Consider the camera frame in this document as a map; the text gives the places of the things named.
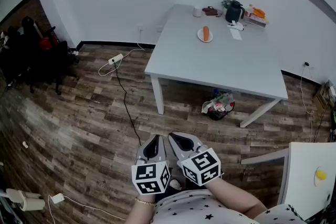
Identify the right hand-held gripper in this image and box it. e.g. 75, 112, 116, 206
167, 132, 222, 187

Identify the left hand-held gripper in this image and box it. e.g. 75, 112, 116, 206
131, 134, 172, 196

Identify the white plate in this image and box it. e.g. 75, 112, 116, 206
313, 166, 329, 188
197, 28, 214, 43

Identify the person's left forearm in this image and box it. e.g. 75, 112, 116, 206
125, 193, 157, 224

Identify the person's right forearm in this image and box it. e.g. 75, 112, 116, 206
204, 178, 269, 221

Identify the person's white shoe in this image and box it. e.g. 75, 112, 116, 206
169, 178, 183, 191

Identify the black trash bin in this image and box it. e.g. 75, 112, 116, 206
201, 89, 236, 121

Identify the white star print shirt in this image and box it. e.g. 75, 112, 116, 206
151, 189, 307, 224

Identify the large white table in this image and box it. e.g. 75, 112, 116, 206
144, 4, 289, 129

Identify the white power adapter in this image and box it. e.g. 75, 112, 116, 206
50, 193, 66, 205

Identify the small white table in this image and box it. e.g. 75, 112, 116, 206
240, 141, 336, 221

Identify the white paper sheet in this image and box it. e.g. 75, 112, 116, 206
229, 28, 243, 41

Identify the black office chair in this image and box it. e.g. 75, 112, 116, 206
26, 25, 81, 95
0, 16, 36, 89

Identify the crumpled white tissue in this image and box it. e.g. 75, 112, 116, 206
227, 20, 245, 31

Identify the dark red pouch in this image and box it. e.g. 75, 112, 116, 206
202, 6, 219, 17

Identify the black kettle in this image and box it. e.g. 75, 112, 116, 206
225, 0, 246, 24

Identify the flat white box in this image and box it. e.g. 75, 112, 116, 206
244, 14, 269, 28

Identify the wooden crate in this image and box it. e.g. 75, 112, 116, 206
313, 81, 336, 111

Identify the red bag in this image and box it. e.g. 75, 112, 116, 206
38, 36, 59, 51

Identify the orange snack packet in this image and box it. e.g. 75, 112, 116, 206
252, 7, 267, 19

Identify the gold bracelet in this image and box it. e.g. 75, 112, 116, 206
134, 197, 156, 207

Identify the long black cable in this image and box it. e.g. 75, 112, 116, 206
112, 61, 143, 146

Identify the white adapter cable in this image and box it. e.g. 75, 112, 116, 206
47, 195, 127, 224

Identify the white power strip cable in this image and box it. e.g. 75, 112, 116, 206
98, 43, 146, 77

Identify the thin white charger cable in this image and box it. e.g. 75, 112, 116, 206
300, 65, 315, 143

